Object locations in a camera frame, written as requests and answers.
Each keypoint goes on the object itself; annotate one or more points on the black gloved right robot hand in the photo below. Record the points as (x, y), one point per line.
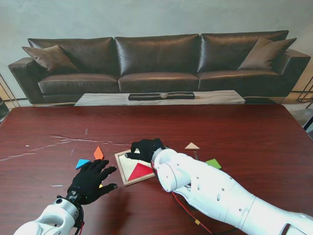
(146, 149)

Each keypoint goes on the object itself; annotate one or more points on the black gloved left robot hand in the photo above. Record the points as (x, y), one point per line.
(89, 181)

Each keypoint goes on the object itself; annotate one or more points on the large red tangram triangle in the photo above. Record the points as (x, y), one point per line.
(140, 172)

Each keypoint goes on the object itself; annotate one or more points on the square wooden puzzle tray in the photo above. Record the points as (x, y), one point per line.
(126, 166)

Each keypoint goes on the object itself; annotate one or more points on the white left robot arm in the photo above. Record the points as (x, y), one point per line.
(51, 218)

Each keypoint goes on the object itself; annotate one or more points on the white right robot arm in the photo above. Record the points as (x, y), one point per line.
(215, 191)

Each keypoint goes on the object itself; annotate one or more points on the blue tangram triangle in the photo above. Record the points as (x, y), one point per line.
(80, 163)

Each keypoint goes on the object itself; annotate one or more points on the orange tangram parallelogram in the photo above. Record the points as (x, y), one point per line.
(98, 153)

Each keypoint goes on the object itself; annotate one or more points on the green tangram square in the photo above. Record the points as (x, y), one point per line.
(215, 163)

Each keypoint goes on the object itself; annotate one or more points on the small natural wood triangle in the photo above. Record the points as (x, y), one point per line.
(192, 147)

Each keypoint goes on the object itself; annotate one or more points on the clear tape strip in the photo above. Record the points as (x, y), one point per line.
(196, 155)

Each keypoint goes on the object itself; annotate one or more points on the long black decorative tray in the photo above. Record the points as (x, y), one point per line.
(144, 97)

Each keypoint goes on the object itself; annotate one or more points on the small glass ball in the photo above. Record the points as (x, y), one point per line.
(163, 95)

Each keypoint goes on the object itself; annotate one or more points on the grey marble coffee table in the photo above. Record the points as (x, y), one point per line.
(102, 99)

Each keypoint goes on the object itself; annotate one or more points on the dark brown leather sofa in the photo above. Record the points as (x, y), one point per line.
(156, 61)

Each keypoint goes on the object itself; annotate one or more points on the black chair edge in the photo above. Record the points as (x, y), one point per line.
(2, 110)

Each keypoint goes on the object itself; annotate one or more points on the brown throw pillow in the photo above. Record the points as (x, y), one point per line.
(266, 55)
(51, 58)

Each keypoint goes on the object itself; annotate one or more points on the thin metal side table frame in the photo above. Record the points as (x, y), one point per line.
(9, 94)
(304, 92)

